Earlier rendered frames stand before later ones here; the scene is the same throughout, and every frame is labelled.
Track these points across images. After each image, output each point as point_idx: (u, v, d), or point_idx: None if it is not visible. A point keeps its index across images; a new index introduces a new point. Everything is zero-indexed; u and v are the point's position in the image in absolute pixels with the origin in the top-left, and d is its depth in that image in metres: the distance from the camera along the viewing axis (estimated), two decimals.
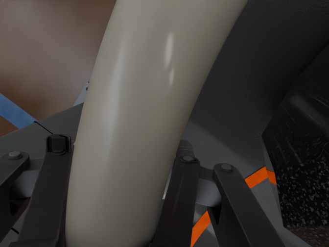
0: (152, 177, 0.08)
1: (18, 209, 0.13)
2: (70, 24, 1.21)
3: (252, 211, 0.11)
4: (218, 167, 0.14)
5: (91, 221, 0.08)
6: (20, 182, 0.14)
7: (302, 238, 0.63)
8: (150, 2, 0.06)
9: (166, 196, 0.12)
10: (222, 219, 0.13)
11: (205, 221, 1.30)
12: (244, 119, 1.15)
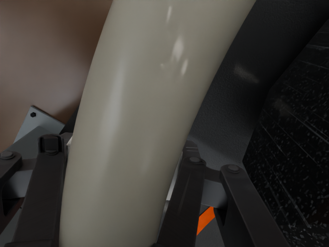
0: (152, 192, 0.08)
1: (11, 209, 0.13)
2: (0, 39, 0.99)
3: (259, 213, 0.11)
4: (224, 168, 0.14)
5: (86, 239, 0.08)
6: (12, 182, 0.14)
7: None
8: (149, 3, 0.06)
9: (171, 196, 0.12)
10: (227, 220, 0.13)
11: None
12: (216, 134, 1.04)
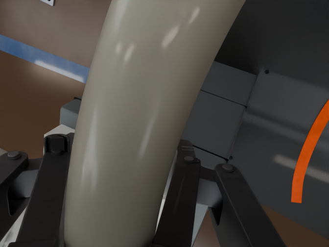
0: None
1: (17, 209, 0.13)
2: None
3: (253, 212, 0.11)
4: (219, 167, 0.14)
5: None
6: (18, 182, 0.14)
7: None
8: None
9: (167, 196, 0.12)
10: (223, 219, 0.13)
11: (317, 131, 1.26)
12: None
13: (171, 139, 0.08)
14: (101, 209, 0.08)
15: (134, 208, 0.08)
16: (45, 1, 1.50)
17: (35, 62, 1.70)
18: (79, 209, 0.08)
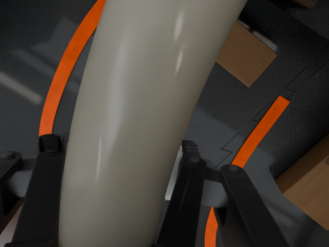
0: None
1: (11, 209, 0.13)
2: None
3: (259, 213, 0.11)
4: (224, 168, 0.14)
5: None
6: (12, 182, 0.14)
7: None
8: None
9: (171, 196, 0.12)
10: (227, 220, 0.13)
11: (71, 57, 0.97)
12: None
13: (173, 141, 0.07)
14: (98, 216, 0.07)
15: (134, 215, 0.08)
16: None
17: None
18: (74, 217, 0.08)
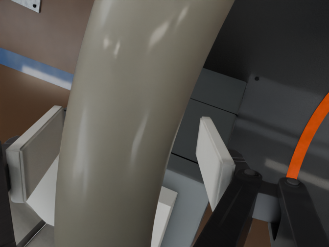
0: None
1: None
2: None
3: (312, 231, 0.10)
4: (283, 181, 0.14)
5: None
6: None
7: None
8: None
9: (216, 207, 0.11)
10: (279, 234, 0.12)
11: (307, 137, 1.26)
12: (320, 17, 1.08)
13: (172, 118, 0.07)
14: (94, 194, 0.07)
15: (131, 194, 0.07)
16: (31, 8, 1.47)
17: (21, 70, 1.65)
18: (70, 196, 0.07)
